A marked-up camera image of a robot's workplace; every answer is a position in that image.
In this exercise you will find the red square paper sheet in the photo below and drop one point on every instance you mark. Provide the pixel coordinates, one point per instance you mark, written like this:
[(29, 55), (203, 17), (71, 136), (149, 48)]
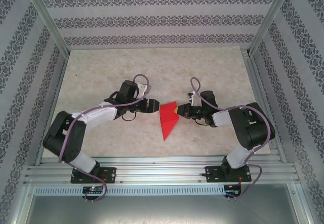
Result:
[(168, 117)]

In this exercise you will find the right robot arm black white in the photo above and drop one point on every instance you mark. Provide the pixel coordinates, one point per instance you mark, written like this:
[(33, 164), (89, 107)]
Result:
[(253, 130)]

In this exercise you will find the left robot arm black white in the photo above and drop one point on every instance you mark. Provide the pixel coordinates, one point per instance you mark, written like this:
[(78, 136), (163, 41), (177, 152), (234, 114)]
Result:
[(73, 148)]

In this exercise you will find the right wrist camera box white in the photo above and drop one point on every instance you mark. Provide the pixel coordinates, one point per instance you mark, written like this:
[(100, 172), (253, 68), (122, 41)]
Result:
[(191, 98)]

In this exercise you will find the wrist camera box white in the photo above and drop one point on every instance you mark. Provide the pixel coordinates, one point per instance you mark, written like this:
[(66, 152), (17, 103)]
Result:
[(143, 88), (191, 98)]

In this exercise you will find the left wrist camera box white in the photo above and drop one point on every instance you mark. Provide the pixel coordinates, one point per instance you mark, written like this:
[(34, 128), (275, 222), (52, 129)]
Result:
[(143, 88)]

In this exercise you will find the aluminium mounting rail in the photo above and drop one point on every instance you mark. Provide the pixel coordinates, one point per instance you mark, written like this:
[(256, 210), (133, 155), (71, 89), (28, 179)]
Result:
[(162, 169)]

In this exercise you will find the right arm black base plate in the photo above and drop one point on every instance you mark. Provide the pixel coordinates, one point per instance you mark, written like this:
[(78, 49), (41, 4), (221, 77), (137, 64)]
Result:
[(212, 174)]

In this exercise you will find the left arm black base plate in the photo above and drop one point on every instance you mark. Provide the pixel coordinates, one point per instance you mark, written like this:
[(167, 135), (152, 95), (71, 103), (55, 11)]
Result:
[(110, 174)]

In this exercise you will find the aluminium frame post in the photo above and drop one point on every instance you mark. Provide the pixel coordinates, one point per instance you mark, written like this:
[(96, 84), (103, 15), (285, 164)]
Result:
[(272, 16), (45, 16)]

